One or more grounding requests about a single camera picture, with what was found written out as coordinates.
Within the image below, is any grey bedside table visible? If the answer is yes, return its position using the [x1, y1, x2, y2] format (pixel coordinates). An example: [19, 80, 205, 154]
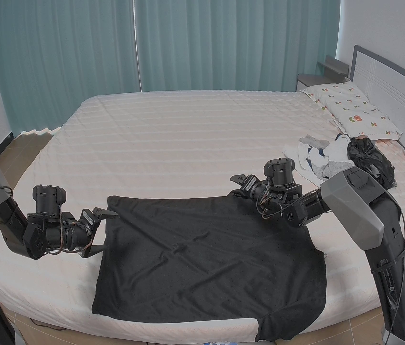
[297, 55, 350, 93]

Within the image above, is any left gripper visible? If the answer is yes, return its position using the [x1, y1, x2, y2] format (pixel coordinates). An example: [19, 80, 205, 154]
[67, 208, 120, 259]

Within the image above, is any black T-shirt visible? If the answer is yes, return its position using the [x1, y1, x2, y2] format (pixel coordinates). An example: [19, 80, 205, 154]
[91, 189, 328, 343]

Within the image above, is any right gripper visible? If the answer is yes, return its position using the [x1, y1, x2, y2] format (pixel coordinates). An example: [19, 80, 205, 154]
[230, 173, 267, 202]

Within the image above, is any bed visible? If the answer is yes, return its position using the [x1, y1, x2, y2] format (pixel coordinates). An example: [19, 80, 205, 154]
[0, 45, 405, 343]

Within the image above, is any black cable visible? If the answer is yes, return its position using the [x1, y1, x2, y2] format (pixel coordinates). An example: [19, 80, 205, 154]
[29, 318, 64, 332]

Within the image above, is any black shiny garment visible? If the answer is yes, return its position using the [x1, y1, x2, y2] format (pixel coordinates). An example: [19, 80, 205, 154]
[347, 137, 397, 190]

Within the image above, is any white printed pillow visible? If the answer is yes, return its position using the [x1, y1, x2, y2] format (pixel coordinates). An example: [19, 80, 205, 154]
[299, 82, 404, 141]

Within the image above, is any pile of clothes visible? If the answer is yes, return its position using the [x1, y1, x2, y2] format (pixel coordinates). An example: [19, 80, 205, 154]
[283, 134, 356, 187]

